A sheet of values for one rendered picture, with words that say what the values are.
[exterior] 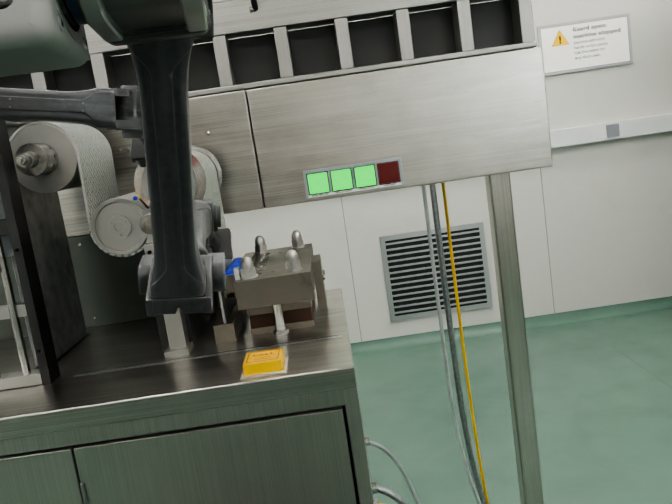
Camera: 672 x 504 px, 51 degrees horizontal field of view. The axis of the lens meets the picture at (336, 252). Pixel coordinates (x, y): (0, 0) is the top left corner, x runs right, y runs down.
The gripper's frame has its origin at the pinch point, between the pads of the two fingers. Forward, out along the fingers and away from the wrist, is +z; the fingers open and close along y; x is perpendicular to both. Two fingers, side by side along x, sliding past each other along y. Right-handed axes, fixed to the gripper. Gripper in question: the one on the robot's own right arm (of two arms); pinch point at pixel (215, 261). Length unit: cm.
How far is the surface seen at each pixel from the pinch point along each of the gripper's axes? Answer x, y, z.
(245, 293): -8.8, 6.0, -1.9
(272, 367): -28.2, 11.7, -17.3
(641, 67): 163, 215, 211
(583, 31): 183, 183, 197
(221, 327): -13.8, -0.4, 3.3
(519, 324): -10, 75, 59
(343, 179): 24.8, 30.4, 20.1
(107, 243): 5.4, -21.3, -5.3
